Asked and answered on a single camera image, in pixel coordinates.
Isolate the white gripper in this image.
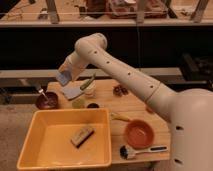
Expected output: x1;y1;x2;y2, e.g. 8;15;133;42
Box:
58;53;88;81

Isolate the blue sponge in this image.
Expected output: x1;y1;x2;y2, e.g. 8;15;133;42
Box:
56;71;72;86

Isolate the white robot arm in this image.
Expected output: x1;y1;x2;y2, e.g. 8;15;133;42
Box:
56;33;213;171

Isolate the orange bowl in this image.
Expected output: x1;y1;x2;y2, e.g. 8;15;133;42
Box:
124;120;155;149

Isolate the green vegetable toy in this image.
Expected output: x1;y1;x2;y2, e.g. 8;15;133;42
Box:
80;74;96;91

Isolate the white cup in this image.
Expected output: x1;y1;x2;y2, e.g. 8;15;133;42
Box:
80;79;96;98

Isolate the brown pinecone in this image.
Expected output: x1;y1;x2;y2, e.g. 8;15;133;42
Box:
113;85;128;97

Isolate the green round lid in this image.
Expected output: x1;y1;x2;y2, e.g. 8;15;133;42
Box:
72;99;85;109

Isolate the small dark round cup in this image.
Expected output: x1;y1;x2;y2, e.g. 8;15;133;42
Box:
87;103;100;108

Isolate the yellow banana toy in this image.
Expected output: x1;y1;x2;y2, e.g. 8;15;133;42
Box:
111;113;130;122

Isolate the tan scrub brush block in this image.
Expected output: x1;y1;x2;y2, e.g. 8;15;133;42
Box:
71;125;94;148

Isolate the yellow plastic tub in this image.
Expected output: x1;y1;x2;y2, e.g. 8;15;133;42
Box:
17;108;112;171

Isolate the black bristle brush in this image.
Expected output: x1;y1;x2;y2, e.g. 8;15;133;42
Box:
120;145;168;160

